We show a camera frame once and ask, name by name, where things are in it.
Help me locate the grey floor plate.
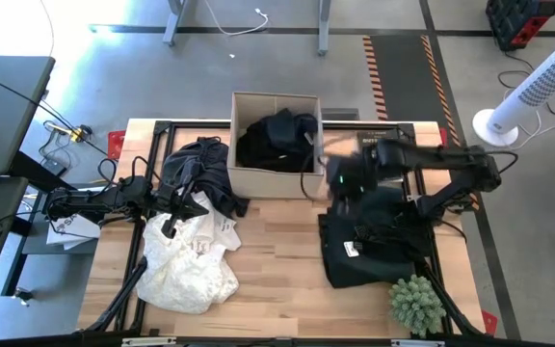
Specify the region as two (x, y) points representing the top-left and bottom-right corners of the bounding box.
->
(320, 108), (360, 121)

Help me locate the black floor cable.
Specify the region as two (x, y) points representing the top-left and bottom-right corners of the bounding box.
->
(497, 50), (537, 91)

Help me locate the black paperback book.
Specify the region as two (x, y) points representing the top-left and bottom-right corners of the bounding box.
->
(357, 127), (404, 146)

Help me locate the brass cable connector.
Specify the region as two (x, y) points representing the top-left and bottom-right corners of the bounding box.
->
(67, 124), (93, 145)

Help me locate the black caster foot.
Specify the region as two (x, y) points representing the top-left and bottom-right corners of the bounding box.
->
(13, 287), (34, 307)

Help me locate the white floor cable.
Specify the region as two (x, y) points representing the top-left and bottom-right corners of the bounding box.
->
(203, 0), (270, 38)

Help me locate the white printed paper bag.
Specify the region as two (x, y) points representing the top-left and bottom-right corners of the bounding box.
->
(45, 211), (101, 252)

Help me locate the black garment with strap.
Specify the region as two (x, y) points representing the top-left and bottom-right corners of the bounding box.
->
(235, 108), (320, 174)

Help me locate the cardboard box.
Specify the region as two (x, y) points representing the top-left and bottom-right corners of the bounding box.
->
(226, 91), (326, 200)

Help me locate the black hazard-striped floor mat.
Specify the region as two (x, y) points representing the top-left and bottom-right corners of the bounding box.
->
(362, 34), (463, 148)

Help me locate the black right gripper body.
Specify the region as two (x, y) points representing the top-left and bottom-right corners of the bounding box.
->
(325, 144), (383, 201)

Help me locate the red table clamp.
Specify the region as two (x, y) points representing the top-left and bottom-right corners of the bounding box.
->
(107, 129), (127, 160)
(481, 309), (499, 337)

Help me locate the black garment with white label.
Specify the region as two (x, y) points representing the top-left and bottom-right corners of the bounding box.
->
(318, 206), (417, 289)

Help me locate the black aluminium table frame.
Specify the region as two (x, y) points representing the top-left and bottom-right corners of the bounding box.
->
(72, 119), (489, 338)

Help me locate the small green artificial plant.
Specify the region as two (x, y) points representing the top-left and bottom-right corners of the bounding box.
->
(388, 274), (447, 338)

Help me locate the white lace garment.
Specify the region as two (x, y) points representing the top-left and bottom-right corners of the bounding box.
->
(135, 190), (240, 315)

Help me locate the white tower fan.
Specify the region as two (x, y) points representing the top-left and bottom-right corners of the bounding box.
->
(472, 34), (555, 148)

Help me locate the dark navy garment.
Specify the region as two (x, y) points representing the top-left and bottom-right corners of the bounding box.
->
(160, 136), (251, 219)

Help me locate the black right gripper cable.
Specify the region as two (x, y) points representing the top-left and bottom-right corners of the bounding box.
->
(299, 137), (336, 201)

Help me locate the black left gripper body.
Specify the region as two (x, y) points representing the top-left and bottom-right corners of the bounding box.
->
(154, 160), (202, 219)

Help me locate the grey desk leg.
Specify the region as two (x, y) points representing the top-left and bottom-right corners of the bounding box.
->
(163, 0), (187, 48)
(317, 0), (331, 57)

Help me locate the black frame rail with brackets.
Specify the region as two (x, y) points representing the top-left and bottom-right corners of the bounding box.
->
(0, 332), (555, 347)

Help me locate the black and red crate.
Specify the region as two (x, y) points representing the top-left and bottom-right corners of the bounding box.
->
(485, 0), (555, 52)

